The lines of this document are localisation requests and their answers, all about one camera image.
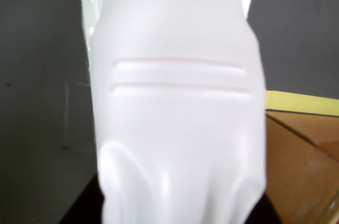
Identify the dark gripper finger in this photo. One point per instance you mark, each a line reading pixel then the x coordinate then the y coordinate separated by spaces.
pixel 87 205
pixel 266 213

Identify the brown cardboard box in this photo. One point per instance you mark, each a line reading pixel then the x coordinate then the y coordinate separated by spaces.
pixel 304 168

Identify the yellow strip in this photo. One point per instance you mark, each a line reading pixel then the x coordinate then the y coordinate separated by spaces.
pixel 291 102

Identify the gray rubber mat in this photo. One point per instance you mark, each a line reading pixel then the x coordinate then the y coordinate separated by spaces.
pixel 39 49

